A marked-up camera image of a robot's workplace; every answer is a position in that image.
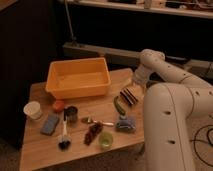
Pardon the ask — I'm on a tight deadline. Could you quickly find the blue grey towel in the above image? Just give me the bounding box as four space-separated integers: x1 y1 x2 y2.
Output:
115 115 136 133

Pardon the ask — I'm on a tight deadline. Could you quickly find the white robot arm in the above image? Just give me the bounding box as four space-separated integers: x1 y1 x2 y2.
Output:
133 49 213 171

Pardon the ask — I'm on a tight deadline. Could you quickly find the green cucumber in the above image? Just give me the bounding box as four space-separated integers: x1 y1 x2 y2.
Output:
113 96 126 116

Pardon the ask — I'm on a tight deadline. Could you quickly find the striped chocolate wafer block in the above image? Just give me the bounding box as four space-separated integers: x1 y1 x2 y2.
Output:
120 88 138 106

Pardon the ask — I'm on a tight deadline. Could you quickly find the orange plastic bin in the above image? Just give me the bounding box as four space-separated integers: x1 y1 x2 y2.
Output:
46 57 111 99

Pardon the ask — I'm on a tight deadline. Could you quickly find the metal spoon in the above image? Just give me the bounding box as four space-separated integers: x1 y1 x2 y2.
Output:
81 117 114 127

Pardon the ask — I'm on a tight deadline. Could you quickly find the metal can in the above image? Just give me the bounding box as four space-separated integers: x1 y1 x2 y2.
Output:
65 106 78 123

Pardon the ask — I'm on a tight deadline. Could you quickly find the dark grape bunch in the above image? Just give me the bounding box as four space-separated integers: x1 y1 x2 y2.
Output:
84 122 103 145

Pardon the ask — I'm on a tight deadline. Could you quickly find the orange fruit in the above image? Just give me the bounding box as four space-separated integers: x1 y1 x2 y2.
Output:
52 100 65 113

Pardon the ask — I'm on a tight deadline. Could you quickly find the green plastic cup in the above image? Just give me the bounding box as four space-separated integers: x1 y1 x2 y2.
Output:
99 132 113 149

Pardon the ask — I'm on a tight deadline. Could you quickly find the grey metal shelf rack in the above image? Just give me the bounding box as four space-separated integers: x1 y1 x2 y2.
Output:
56 0 213 79

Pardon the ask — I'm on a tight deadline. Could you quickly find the blue sponge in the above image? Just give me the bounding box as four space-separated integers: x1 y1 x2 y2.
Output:
40 114 59 136

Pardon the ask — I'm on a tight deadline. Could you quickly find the white paper cup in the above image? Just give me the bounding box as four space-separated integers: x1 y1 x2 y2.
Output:
23 101 42 120

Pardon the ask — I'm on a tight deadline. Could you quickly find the white handled dish brush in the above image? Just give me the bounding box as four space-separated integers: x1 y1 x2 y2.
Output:
58 118 71 150

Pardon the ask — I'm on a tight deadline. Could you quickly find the black cable on floor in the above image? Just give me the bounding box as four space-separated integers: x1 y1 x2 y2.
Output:
190 124 213 168

